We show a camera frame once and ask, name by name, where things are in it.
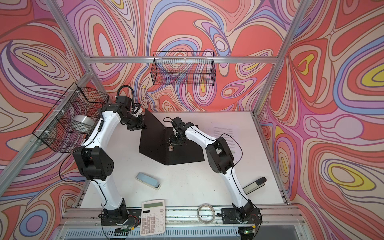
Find silver tape roll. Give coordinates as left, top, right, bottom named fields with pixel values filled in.
left=71, top=115, right=95, bottom=127

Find printed paper sheets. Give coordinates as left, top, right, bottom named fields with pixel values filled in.
left=208, top=122, right=241, bottom=161

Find green circuit board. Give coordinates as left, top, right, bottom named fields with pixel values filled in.
left=114, top=227, right=135, bottom=236

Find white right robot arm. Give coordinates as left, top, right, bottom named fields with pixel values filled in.
left=170, top=117, right=254, bottom=223

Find coiled clear cable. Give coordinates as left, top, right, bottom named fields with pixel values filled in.
left=197, top=203, right=216, bottom=225

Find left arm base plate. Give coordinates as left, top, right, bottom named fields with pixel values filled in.
left=98, top=209, right=141, bottom=227

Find blue file folder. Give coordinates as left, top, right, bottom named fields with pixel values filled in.
left=139, top=110, right=205, bottom=166

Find light blue stapler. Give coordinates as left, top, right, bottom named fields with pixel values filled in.
left=136, top=173, right=161, bottom=190

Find black wire basket left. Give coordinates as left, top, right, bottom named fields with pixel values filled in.
left=33, top=83, right=109, bottom=153

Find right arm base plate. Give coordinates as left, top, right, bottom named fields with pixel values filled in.
left=217, top=208, right=263, bottom=225

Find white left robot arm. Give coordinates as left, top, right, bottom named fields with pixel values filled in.
left=73, top=104, right=145, bottom=220

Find black wire basket on wall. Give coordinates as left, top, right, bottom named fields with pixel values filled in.
left=151, top=51, right=216, bottom=86

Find white calculator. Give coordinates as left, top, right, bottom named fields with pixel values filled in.
left=140, top=200, right=166, bottom=237

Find black grey stapler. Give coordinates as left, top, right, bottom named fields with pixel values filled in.
left=243, top=177, right=267, bottom=195

